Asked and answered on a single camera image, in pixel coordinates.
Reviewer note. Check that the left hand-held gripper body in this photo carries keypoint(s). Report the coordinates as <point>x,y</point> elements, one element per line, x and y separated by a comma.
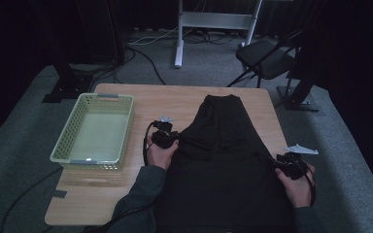
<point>163,137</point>

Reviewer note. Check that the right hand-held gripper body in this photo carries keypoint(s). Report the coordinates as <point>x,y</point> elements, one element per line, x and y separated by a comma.
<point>293,166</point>

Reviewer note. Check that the black cloth garment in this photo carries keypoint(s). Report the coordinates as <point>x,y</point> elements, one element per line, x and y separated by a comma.
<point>223,168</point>

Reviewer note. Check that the person's left hand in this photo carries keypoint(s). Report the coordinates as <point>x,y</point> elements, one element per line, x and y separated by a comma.
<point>160,157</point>

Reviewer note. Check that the person's right hand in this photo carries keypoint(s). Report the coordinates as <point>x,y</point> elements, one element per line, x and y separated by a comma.
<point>298,192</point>

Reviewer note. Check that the light green plastic basket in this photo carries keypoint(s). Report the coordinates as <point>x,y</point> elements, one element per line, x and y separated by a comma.
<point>98,136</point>

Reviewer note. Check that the black stand with flat base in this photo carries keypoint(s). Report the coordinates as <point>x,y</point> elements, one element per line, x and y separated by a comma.
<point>299,97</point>
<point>66,85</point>

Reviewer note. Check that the black folding chair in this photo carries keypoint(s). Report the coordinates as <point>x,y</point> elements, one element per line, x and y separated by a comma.
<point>265,59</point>

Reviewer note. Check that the black tape patch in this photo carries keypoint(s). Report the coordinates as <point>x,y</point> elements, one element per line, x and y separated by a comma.
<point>60,194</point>

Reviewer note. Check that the white metal desk frame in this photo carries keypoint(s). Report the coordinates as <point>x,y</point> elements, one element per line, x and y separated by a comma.
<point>213,20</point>

